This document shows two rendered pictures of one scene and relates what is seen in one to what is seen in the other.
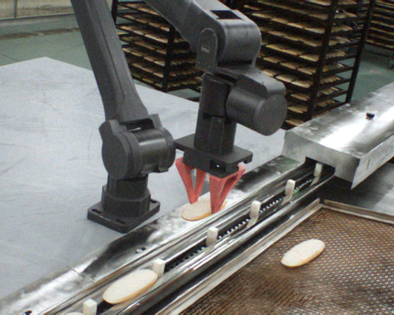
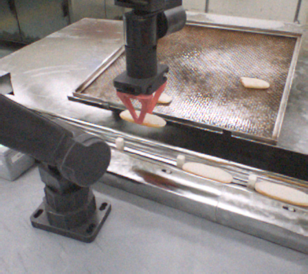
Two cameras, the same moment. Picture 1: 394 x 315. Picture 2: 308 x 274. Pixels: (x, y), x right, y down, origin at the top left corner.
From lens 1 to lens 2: 0.99 m
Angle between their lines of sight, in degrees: 83
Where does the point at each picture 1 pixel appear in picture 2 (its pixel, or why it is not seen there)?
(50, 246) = (159, 254)
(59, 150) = not seen: outside the picture
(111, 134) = (84, 149)
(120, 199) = (91, 196)
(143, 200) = not seen: hidden behind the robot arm
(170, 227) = (122, 162)
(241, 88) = (168, 9)
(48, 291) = (255, 204)
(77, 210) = (79, 255)
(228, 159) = (161, 66)
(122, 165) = (106, 157)
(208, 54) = not seen: outside the picture
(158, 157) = not seen: hidden behind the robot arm
